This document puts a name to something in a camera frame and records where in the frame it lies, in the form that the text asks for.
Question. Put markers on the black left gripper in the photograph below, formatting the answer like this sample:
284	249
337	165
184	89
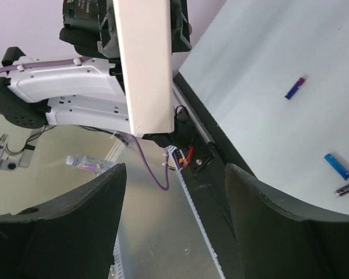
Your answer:
90	27

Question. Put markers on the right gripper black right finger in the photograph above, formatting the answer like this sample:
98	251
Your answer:
280	236

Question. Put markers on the dark blue battery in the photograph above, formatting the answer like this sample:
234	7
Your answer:
293	90

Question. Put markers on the white slotted cable duct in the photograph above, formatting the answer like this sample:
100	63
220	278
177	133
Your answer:
200	224

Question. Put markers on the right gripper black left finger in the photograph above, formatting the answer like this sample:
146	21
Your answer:
70	236

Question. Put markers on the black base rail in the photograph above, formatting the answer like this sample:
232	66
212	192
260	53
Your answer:
205	182

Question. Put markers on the plastic water bottle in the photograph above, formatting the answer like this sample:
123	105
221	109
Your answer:
87	163

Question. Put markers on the white remote control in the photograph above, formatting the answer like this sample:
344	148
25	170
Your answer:
144	35

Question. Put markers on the black silver battery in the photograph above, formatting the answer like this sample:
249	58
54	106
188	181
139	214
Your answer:
342	191

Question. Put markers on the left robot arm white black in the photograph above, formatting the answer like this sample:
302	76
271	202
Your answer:
120	78

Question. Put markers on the light blue battery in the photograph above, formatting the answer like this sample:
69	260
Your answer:
337	165

